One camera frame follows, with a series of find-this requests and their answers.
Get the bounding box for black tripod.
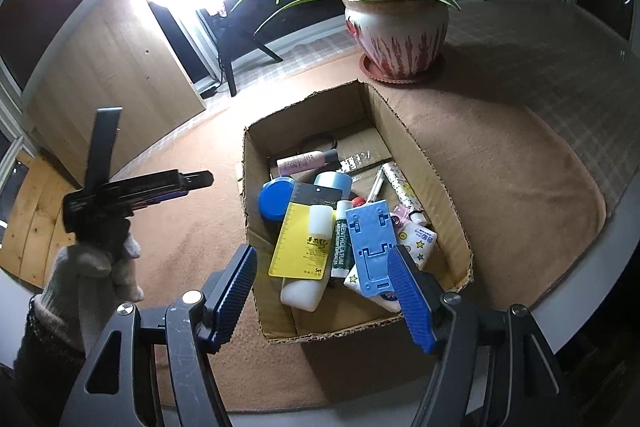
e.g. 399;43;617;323
200;4;285;98

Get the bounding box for blue round tin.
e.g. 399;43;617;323
258;177;296;223

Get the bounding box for red pot saucer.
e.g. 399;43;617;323
359;52;446;85

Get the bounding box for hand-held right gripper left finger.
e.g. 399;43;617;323
60;244;258;427

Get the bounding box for white and red flower pot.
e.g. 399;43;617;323
344;0;449;78

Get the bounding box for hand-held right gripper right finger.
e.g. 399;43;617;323
386;245;583;427

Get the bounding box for white lip balm tube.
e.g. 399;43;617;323
330;199;357;280

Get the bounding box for printed white tube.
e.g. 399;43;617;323
381;161;418;214

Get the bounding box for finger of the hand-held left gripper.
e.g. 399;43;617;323
132;171;215;195
127;192;188;212

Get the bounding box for cardboard box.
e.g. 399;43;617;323
242;79;473;344

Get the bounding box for large wooden board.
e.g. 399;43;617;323
22;0;208;180

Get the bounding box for person's left hand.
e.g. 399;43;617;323
40;232;146;353

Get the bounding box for white sunscreen bottle blue cap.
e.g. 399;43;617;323
280;172;353;312

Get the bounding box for blue plastic phone stand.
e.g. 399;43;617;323
345;199;401;299

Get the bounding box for printed tissue pack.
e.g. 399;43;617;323
342;219;438;303

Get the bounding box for pale pink bottle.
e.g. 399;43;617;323
276;148;341;175

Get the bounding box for person's left forearm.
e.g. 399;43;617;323
12;294;88;413

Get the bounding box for clear gel pen black grip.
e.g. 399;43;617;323
367;167;386;205

